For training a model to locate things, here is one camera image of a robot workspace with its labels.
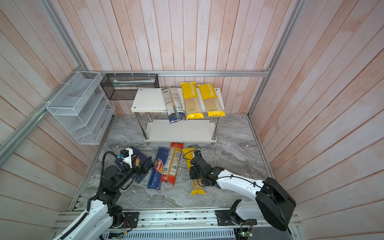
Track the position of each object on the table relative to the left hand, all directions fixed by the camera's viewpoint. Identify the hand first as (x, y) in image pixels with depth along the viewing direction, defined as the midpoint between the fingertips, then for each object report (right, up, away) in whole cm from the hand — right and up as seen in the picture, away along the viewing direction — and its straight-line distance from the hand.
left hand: (145, 157), depth 78 cm
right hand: (+25, -8, +8) cm, 27 cm away
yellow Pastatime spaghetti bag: (+28, -16, -2) cm, 32 cm away
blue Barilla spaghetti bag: (+4, -13, +5) cm, 15 cm away
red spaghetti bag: (+13, -6, +12) cm, 19 cm away
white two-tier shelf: (+3, +28, -1) cm, 28 cm away
